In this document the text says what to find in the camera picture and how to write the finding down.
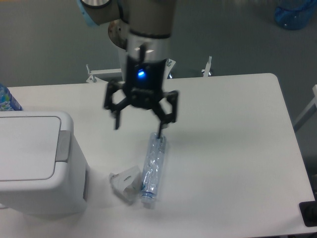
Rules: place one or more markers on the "white push-button trash can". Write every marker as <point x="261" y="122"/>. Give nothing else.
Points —
<point x="42" y="167"/>

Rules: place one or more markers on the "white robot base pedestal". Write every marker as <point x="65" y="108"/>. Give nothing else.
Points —
<point x="118" y="34"/>

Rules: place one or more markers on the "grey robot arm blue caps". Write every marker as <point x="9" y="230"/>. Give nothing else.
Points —
<point x="149" y="30"/>

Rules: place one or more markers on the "white right clamp screw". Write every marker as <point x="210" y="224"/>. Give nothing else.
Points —
<point x="207" y="72"/>

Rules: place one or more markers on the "white left mounting bracket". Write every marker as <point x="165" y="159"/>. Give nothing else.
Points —
<point x="95" y="76"/>

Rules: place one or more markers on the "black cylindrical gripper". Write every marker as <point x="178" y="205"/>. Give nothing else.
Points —
<point x="146" y="61"/>

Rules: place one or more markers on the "white mounting bracket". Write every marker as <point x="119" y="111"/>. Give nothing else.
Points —
<point x="168" y="69"/>
<point x="95" y="76"/>

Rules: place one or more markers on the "crushed clear plastic bottle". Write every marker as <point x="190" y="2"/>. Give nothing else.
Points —
<point x="153" y="167"/>

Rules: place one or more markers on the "white frame at right edge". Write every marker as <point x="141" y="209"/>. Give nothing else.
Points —
<point x="307" y="112"/>

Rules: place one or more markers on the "black device at table corner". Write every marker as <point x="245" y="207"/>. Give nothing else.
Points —
<point x="309" y="213"/>

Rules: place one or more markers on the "white middle mounting bracket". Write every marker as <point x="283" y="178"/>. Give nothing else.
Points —
<point x="168" y="69"/>

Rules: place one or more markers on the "large blue water jug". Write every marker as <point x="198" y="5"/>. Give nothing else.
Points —
<point x="294" y="14"/>

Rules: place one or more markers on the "blue labelled bottle left edge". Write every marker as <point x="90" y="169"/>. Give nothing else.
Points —
<point x="7" y="101"/>

